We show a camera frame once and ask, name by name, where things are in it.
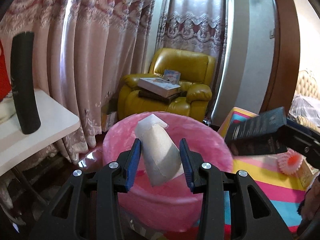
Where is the red bag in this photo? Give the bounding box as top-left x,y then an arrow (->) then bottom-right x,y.
0,42 -> 11,101

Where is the black cardboard box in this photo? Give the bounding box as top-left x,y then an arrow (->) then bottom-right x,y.
225,107 -> 287,156

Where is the yellow leather armchair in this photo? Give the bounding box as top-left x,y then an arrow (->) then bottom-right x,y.
118,48 -> 216,121

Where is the person right hand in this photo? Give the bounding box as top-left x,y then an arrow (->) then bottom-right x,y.
298,177 -> 320,220

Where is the brown wooden door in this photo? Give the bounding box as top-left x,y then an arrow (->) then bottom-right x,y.
260,0 -> 300,113

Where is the pink lined trash bin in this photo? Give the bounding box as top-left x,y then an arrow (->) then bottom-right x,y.
103,112 -> 233,232

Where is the white side table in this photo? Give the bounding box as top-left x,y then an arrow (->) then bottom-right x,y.
1,89 -> 80,175

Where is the beige printed carton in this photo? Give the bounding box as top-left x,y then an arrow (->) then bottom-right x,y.
297,158 -> 319,189

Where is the striped colourful table cloth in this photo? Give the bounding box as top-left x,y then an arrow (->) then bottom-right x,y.
217,107 -> 306,233

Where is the small blue picture box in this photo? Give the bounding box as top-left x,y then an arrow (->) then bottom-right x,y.
163,69 -> 181,85

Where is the pink lace curtain left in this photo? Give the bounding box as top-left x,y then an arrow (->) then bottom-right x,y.
1,0 -> 155,163

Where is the tufted beige headboard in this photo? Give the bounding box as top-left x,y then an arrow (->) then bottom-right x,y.
295,70 -> 319,100

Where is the pink lace curtain back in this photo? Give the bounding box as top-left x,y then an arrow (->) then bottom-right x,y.
156,0 -> 231,61

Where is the grey striped duvet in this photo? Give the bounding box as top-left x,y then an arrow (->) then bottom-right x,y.
289,94 -> 319,127

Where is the black cylinder tube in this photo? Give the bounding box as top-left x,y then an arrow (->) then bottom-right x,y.
10,31 -> 41,134

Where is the pink foam fruit net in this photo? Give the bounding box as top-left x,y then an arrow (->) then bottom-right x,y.
277,148 -> 303,175

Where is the pink lace curtain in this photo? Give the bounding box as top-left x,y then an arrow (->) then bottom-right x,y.
1,0 -> 155,163
156,0 -> 231,61

